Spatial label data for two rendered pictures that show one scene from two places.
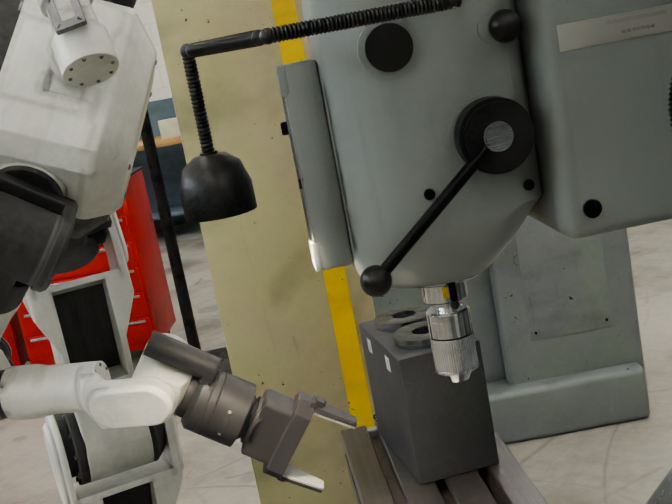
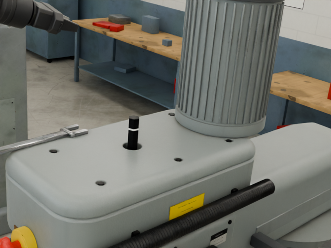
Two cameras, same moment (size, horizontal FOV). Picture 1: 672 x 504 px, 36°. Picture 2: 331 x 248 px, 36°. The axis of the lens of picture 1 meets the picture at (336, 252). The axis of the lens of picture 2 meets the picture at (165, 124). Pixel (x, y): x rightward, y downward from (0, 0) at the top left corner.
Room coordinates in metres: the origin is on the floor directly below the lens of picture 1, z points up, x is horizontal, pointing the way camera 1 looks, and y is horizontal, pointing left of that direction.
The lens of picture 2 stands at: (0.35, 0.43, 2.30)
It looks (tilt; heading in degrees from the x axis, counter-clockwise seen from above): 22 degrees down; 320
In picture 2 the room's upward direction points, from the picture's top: 5 degrees clockwise
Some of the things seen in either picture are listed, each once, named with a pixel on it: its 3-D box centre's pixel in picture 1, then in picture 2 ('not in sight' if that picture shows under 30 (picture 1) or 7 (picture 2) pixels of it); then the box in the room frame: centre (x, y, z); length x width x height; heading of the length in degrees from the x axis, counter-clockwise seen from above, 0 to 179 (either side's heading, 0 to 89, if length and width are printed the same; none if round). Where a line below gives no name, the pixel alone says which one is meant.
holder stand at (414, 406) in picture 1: (424, 385); not in sight; (1.47, -0.09, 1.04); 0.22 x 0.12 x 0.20; 11
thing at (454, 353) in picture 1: (452, 342); not in sight; (1.07, -0.10, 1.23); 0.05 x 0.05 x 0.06
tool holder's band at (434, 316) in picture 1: (447, 312); not in sight; (1.07, -0.10, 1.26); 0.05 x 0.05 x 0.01
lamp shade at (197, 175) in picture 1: (215, 182); not in sight; (1.02, 0.10, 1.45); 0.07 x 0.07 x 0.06
